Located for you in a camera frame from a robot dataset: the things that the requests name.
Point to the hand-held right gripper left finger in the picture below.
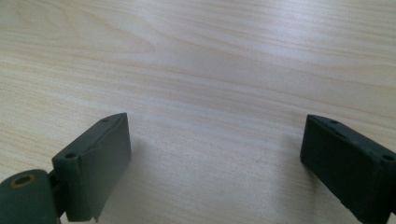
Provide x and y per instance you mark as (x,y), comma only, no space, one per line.
(93,168)

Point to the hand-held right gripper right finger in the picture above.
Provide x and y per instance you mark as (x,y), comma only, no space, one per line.
(348,165)

